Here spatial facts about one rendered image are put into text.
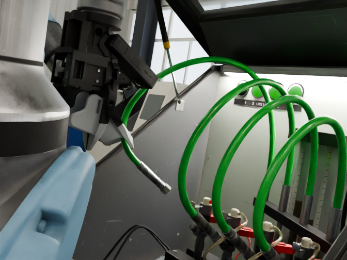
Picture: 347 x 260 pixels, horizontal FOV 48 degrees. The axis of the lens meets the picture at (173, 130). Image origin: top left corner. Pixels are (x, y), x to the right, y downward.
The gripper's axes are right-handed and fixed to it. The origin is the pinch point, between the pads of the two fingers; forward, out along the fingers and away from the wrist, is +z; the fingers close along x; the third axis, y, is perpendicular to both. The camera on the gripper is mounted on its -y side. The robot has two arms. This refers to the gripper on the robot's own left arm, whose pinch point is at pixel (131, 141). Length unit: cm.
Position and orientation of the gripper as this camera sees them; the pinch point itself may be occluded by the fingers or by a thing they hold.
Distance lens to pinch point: 84.6
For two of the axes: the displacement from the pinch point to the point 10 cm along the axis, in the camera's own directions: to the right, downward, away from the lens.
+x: 0.9, -1.6, -9.8
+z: 5.8, 8.1, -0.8
